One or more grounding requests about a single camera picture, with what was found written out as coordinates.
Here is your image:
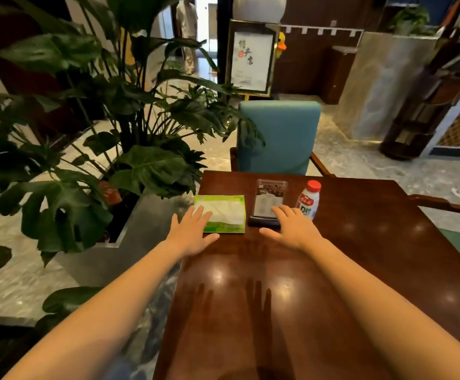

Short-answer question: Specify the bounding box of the person's right hand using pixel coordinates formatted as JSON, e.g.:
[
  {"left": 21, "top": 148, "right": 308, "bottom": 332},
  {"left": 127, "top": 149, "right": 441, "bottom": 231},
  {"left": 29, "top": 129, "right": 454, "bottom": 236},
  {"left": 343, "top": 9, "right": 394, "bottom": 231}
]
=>
[{"left": 258, "top": 204, "right": 325, "bottom": 253}]

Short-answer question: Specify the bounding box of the person's left hand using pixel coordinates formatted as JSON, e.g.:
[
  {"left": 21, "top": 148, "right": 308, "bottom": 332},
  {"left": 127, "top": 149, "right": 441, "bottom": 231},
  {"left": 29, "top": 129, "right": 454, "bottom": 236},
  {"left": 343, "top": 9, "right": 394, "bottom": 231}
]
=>
[{"left": 166, "top": 204, "right": 220, "bottom": 257}]

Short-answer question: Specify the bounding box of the white milk bottle red cap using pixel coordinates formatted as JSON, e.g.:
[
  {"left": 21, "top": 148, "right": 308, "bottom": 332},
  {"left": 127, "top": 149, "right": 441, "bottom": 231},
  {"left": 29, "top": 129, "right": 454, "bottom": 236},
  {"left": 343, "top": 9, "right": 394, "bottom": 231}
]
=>
[{"left": 295, "top": 179, "right": 322, "bottom": 221}]

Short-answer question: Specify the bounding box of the clear acrylic menu stand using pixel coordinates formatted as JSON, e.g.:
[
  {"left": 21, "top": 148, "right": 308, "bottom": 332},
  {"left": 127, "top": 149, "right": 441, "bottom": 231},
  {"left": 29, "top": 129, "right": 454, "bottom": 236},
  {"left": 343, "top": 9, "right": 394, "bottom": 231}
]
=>
[{"left": 248, "top": 178, "right": 289, "bottom": 229}]

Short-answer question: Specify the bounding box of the green tissue box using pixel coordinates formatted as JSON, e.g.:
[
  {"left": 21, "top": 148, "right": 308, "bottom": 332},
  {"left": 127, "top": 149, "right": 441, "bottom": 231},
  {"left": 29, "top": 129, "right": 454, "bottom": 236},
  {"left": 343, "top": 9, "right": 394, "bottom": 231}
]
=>
[{"left": 193, "top": 194, "right": 247, "bottom": 234}]

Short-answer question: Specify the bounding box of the person's left forearm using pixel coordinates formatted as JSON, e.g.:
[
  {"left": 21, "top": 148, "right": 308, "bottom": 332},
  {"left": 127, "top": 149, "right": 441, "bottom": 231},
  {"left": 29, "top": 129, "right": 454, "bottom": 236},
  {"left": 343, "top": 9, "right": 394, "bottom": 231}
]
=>
[{"left": 2, "top": 239, "right": 193, "bottom": 380}]

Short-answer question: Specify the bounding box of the person's right forearm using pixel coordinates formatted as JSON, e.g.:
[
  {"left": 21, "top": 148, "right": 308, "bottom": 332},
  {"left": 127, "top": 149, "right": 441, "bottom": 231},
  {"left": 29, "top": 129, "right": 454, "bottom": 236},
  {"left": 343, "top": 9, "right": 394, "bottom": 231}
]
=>
[{"left": 305, "top": 237, "right": 460, "bottom": 380}]

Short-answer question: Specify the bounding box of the grey metal planter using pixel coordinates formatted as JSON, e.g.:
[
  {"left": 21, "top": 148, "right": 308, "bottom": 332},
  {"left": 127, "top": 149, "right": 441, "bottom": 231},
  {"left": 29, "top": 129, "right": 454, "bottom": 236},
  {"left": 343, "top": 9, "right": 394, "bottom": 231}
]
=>
[{"left": 54, "top": 192, "right": 195, "bottom": 288}]

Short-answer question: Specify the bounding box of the large green leafy plant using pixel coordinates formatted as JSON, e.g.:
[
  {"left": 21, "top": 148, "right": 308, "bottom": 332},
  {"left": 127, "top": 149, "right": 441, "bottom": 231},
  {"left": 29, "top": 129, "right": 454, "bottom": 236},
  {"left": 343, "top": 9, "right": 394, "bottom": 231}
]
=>
[{"left": 0, "top": 0, "right": 266, "bottom": 268}]

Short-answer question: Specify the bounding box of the blue upholstered chair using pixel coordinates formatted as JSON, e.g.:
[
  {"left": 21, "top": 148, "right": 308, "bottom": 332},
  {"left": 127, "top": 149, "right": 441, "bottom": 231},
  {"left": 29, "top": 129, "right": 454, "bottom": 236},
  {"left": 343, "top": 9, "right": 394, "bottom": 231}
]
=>
[{"left": 229, "top": 100, "right": 335, "bottom": 177}]

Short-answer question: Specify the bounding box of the small green leafy plant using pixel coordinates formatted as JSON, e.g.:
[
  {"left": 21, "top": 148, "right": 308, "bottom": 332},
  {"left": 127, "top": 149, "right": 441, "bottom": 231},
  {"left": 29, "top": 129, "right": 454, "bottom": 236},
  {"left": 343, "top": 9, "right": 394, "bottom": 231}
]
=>
[{"left": 0, "top": 245, "right": 104, "bottom": 337}]

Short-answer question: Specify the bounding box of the dark wooden stand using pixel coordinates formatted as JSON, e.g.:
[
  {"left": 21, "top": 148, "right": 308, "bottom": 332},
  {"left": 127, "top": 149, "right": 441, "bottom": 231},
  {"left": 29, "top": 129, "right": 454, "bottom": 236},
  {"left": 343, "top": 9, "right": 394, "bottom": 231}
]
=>
[{"left": 379, "top": 27, "right": 460, "bottom": 161}]

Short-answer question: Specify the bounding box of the framed white poster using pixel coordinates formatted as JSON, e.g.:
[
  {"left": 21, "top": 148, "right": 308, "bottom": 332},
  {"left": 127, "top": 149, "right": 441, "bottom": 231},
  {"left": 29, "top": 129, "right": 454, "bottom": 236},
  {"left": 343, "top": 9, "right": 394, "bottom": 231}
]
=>
[{"left": 225, "top": 19, "right": 281, "bottom": 98}]

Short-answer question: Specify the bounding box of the yellow duck toy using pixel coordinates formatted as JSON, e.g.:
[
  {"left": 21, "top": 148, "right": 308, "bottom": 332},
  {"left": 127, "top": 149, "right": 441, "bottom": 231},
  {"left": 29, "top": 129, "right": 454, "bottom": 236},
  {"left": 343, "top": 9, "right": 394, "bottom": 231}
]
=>
[{"left": 274, "top": 32, "right": 287, "bottom": 59}]

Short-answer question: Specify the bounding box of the white round lamp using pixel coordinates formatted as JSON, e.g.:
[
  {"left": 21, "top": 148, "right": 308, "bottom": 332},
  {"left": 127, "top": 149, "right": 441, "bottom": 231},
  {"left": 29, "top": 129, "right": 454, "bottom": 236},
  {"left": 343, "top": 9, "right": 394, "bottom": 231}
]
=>
[{"left": 233, "top": 0, "right": 287, "bottom": 24}]

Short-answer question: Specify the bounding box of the background green potted plant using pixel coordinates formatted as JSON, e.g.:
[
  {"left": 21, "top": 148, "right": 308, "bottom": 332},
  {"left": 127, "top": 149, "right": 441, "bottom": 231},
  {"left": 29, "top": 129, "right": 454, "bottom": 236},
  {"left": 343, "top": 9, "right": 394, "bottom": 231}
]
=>
[{"left": 388, "top": 5, "right": 432, "bottom": 36}]

